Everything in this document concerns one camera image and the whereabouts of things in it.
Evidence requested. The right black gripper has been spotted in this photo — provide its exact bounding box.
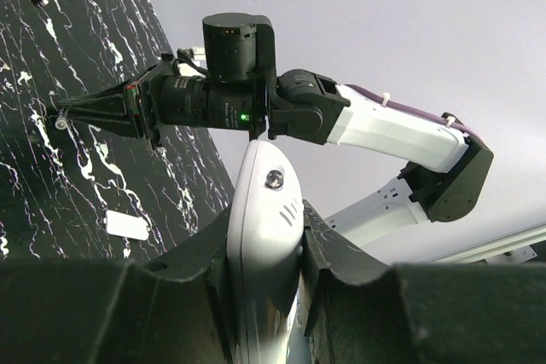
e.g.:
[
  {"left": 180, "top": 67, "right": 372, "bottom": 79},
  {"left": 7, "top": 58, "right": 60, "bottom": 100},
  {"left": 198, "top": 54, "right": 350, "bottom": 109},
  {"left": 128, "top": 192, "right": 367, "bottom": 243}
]
[{"left": 58, "top": 61, "right": 208, "bottom": 151}]

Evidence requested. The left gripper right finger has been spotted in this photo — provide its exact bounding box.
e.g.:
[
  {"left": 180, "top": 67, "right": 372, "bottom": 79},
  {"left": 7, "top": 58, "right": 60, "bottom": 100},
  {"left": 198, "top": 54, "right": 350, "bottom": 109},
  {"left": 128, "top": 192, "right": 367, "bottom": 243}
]
[{"left": 300, "top": 204, "right": 545, "bottom": 363}]

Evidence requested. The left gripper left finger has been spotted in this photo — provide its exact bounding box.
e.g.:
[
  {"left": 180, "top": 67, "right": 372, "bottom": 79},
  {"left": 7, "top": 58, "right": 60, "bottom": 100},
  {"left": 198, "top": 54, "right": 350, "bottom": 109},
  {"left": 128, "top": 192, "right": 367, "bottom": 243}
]
[{"left": 1, "top": 211, "right": 235, "bottom": 363}]

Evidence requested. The white battery cover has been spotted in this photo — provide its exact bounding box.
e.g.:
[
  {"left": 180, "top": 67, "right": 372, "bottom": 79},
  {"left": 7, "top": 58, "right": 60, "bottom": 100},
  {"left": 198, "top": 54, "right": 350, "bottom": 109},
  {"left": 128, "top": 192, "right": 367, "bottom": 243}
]
[{"left": 104, "top": 210, "right": 149, "bottom": 240}]

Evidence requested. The white remote control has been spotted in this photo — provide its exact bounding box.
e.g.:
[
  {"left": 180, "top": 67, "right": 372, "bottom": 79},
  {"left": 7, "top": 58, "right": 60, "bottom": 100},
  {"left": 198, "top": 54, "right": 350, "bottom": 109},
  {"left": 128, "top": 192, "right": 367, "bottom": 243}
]
[{"left": 227, "top": 140, "right": 304, "bottom": 363}]

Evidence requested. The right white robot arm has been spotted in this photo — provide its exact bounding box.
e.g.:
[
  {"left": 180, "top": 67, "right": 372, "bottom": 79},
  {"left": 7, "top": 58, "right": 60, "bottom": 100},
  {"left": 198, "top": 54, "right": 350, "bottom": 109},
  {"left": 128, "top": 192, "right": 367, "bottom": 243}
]
[{"left": 55, "top": 13, "right": 493, "bottom": 246}]

